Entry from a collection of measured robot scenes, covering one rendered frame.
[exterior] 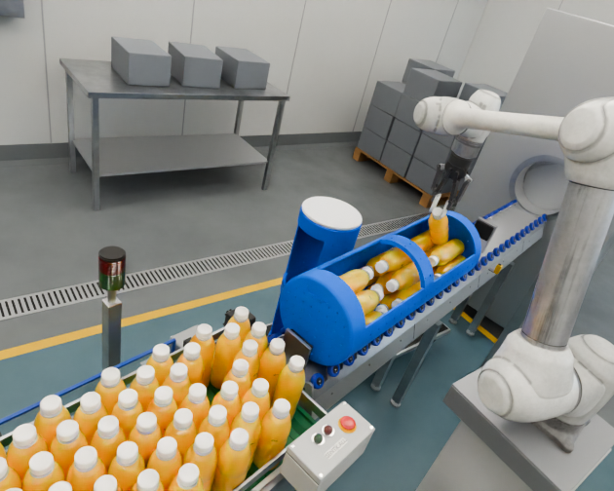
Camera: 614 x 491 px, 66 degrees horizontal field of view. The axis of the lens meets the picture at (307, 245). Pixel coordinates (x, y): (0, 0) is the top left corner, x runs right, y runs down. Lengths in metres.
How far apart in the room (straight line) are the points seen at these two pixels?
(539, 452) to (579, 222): 0.61
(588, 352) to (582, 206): 0.40
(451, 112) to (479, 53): 5.72
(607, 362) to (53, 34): 3.96
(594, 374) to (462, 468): 0.50
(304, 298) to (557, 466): 0.78
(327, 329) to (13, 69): 3.43
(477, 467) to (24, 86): 3.89
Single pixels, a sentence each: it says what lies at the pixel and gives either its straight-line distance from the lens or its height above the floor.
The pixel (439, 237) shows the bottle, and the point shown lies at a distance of 1.87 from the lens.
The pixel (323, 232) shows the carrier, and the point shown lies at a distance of 2.00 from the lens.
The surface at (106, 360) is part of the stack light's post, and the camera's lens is 1.50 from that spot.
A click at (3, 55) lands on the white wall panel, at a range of 4.24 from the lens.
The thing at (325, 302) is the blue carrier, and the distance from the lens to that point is 1.34.
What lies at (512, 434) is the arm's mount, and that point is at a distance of 1.42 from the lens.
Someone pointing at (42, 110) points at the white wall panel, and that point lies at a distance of 4.40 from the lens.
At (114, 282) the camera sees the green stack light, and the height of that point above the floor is 1.19.
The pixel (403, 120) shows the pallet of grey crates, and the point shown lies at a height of 0.69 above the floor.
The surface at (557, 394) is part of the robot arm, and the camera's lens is 1.27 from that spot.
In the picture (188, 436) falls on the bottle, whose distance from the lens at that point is 1.12.
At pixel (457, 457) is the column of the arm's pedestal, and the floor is 0.83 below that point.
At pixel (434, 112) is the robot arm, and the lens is 1.49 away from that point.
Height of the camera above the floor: 2.00
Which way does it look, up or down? 32 degrees down
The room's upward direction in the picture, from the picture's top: 15 degrees clockwise
